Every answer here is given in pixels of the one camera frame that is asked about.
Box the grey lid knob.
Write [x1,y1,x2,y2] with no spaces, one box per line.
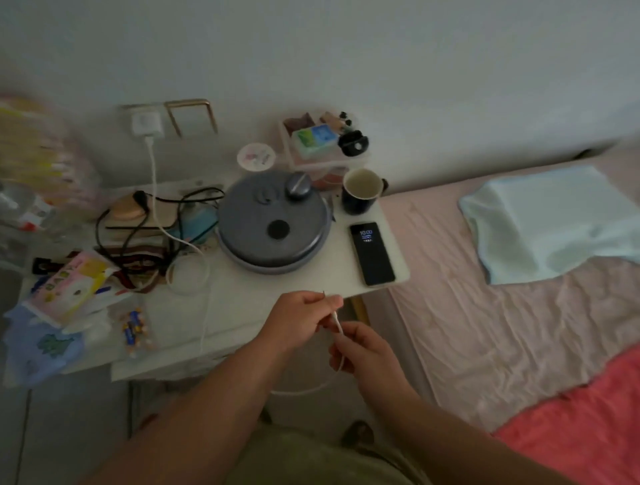
[285,173,313,197]

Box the light blue pillow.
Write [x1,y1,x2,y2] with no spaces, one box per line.
[459,165,640,287]

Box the person's right hand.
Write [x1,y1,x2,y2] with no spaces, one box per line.
[328,321,404,396]

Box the colourful striped packaging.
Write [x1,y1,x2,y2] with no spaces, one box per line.
[0,92,101,211]

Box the blue dinosaur print bag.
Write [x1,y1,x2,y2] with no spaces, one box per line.
[2,304,112,389]

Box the pink white snack packet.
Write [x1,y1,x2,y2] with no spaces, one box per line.
[22,251,121,328]

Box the brown striped cloth pouch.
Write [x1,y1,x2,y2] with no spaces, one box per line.
[97,240,173,293]

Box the gold metal frame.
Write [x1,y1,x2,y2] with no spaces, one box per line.
[165,99,219,138]

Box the white round container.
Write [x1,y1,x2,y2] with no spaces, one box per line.
[237,143,277,172]

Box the clear plastic organizer box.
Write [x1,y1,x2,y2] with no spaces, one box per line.
[278,112,373,191]

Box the blue round gadget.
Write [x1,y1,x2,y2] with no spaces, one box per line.
[181,204,221,245]

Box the person's olive shirt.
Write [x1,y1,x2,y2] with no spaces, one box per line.
[224,424,418,485]

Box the white bedside table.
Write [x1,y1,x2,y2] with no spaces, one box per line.
[110,179,411,383]

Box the person's left forearm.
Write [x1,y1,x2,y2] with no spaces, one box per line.
[79,331,286,485]

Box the dark mug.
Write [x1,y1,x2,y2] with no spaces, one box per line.
[341,168,388,216]

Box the green blue small box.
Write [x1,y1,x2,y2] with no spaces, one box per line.
[292,124,337,153]

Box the black power cable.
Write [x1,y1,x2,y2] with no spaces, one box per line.
[95,187,226,290]

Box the person's left hand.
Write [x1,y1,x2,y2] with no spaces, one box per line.
[256,291,345,352]

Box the pink fuzzy blanket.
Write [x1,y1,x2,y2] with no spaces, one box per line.
[492,344,640,485]

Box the black smartphone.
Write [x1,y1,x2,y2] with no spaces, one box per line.
[349,222,396,287]

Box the grey round cooker lid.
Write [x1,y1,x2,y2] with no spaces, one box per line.
[216,171,334,275]

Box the white charging cable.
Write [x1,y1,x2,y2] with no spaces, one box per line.
[144,136,346,397]

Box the clear plastic bottle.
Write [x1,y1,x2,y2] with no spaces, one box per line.
[0,182,66,236]

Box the round beige compact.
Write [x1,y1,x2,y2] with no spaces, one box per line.
[111,195,149,223]

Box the white wall socket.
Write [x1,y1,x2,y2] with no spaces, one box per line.
[121,103,168,140]

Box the pink bed sheet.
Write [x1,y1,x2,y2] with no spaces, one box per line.
[370,148,640,434]

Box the person's right forearm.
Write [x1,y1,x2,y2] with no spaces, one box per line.
[361,381,576,485]

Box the clear bag of candies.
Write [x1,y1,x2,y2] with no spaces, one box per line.
[116,306,157,358]

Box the white wall charger plug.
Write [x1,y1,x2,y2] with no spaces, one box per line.
[131,111,165,139]

